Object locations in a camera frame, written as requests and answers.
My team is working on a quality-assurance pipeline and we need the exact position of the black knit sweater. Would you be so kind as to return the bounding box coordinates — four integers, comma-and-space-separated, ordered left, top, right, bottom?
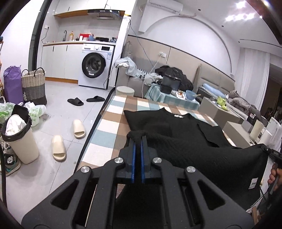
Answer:
124, 108, 268, 209

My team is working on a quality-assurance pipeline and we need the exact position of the light blue clothes pile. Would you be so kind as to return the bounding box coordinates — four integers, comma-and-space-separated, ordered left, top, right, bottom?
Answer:
114, 57, 144, 77

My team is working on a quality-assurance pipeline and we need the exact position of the person's right hand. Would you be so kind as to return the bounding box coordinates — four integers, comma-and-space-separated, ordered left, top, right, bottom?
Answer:
268, 164, 282, 191

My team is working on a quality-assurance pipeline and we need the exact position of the checkered tablecloth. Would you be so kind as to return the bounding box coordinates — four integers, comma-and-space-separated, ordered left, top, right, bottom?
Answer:
75, 94, 238, 170

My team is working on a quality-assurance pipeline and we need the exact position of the low beige cabinet step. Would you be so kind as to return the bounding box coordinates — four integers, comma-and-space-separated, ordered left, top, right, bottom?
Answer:
223, 121, 255, 148

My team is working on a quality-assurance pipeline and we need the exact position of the cream slipper far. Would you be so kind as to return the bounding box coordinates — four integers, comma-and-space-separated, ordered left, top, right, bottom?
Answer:
73, 119, 86, 139

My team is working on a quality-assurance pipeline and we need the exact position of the cream slipper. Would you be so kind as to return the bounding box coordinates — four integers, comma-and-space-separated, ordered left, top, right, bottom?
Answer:
52, 135, 66, 161
73, 119, 86, 139

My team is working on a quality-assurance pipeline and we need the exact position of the beige cabinet block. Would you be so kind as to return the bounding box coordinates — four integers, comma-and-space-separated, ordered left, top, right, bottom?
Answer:
198, 97, 243, 129

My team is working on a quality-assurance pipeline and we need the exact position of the white round stool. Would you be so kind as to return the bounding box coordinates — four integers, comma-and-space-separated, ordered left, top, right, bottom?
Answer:
116, 86, 135, 96

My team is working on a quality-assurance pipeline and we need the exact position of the green checkered side table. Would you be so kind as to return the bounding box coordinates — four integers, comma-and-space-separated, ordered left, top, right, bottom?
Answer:
144, 84, 200, 110

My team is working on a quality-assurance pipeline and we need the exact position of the black slipper right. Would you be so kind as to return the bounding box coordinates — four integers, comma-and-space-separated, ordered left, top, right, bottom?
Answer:
87, 95, 105, 103

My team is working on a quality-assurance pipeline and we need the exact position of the grey blanket pile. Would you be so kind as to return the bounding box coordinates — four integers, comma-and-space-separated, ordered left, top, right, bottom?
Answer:
227, 90, 257, 115

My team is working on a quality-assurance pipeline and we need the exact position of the cream slipper near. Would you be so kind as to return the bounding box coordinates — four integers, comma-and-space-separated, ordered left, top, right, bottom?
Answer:
52, 135, 66, 161

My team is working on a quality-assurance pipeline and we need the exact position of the black storage bin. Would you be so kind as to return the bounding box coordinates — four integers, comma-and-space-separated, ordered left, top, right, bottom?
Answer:
160, 74, 181, 94

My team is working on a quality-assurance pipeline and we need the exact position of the blue plastic bowl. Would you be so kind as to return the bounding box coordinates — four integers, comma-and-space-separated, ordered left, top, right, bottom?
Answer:
185, 90, 197, 101

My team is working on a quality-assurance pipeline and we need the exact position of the green plush toy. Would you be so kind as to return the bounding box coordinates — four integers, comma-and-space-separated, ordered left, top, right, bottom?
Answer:
216, 96, 228, 111

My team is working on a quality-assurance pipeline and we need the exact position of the black jacket pile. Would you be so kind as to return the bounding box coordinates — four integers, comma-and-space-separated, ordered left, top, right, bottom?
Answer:
155, 65, 194, 91

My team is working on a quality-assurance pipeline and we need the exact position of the blue pillow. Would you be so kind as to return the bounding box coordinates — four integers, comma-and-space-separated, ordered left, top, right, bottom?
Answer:
203, 83, 226, 98

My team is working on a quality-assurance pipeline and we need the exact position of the grey sofa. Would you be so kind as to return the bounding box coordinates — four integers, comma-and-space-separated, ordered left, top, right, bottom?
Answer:
114, 41, 149, 97

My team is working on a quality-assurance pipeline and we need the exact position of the white washing machine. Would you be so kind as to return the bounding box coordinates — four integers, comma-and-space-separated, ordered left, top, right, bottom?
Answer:
78, 43, 115, 90

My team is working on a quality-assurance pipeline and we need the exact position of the green white plastic bag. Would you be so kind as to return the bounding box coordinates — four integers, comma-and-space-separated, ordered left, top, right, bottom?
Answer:
24, 102, 46, 126

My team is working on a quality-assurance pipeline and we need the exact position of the beige trash bin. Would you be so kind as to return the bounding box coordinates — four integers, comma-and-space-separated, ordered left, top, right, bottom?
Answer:
1, 114, 39, 164

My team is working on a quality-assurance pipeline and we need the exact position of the sneaker on floor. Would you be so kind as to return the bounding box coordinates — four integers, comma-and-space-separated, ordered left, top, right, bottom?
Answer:
3, 142, 21, 176

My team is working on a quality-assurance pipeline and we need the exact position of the woven laundry basket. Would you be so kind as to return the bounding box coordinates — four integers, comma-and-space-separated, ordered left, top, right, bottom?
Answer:
21, 67, 47, 105

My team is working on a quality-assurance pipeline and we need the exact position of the purple bag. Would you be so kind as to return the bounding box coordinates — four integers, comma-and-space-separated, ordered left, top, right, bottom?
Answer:
3, 66, 24, 104

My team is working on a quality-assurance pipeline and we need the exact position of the range hood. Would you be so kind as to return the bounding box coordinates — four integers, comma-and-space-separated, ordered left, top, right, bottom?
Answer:
87, 9, 125, 20

